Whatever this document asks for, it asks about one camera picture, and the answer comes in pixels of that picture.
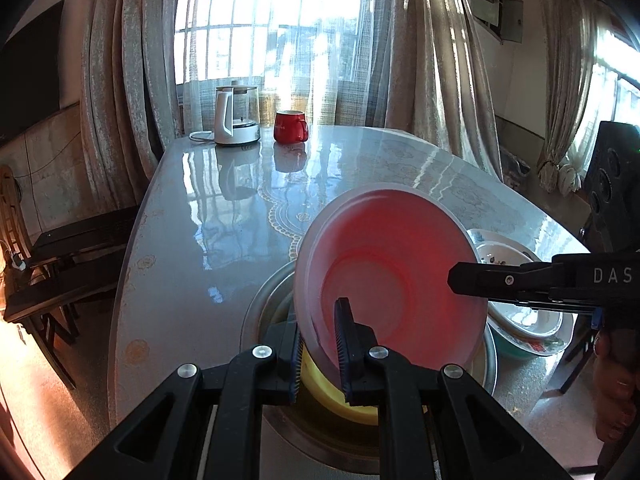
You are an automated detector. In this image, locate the white floral rose plate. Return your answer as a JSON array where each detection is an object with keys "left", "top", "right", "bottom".
[{"left": 466, "top": 227, "right": 566, "bottom": 340}]

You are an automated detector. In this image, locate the stainless steel bowl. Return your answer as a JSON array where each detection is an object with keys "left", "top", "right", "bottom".
[{"left": 240, "top": 259, "right": 500, "bottom": 476}]

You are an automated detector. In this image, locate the yellow plastic bowl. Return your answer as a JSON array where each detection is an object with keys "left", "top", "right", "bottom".
[{"left": 300, "top": 347, "right": 378, "bottom": 426}]

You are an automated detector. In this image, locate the red plastic bowl white inside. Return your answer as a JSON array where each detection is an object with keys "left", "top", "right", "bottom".
[{"left": 293, "top": 184, "right": 488, "bottom": 385}]

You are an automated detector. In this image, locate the person's right hand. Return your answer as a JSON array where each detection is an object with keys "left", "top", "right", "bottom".
[{"left": 593, "top": 332, "right": 639, "bottom": 443}]

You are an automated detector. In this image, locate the white plate red character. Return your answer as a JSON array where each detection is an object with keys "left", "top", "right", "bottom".
[{"left": 487, "top": 313, "right": 577, "bottom": 356}]

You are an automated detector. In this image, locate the teal plate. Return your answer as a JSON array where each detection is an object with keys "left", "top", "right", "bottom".
[{"left": 490, "top": 326, "right": 549, "bottom": 361}]

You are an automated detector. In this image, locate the wooden chair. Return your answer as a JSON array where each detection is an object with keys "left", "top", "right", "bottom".
[{"left": 1, "top": 165, "right": 139, "bottom": 390}]

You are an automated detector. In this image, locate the beige curtain centre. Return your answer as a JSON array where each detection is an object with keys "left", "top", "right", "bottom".
[{"left": 385, "top": 0, "right": 502, "bottom": 179}]

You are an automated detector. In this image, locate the beige curtain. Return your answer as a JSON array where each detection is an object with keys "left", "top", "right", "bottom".
[
  {"left": 80, "top": 0, "right": 183, "bottom": 210},
  {"left": 385, "top": 0, "right": 502, "bottom": 179}
]

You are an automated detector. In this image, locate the beige curtain right window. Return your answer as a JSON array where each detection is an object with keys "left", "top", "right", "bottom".
[{"left": 537, "top": 0, "right": 613, "bottom": 196}]

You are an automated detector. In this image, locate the red ceramic mug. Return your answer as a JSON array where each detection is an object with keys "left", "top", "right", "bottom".
[{"left": 273, "top": 110, "right": 309, "bottom": 144}]

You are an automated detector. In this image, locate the white glass electric kettle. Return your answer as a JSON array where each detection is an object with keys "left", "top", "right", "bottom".
[{"left": 213, "top": 80, "right": 260, "bottom": 145}]

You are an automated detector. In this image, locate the beige curtain left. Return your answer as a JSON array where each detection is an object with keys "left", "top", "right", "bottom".
[{"left": 80, "top": 0, "right": 183, "bottom": 210}]

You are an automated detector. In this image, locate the grey wall electrical box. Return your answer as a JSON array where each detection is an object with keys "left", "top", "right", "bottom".
[{"left": 471, "top": 0, "right": 524, "bottom": 44}]

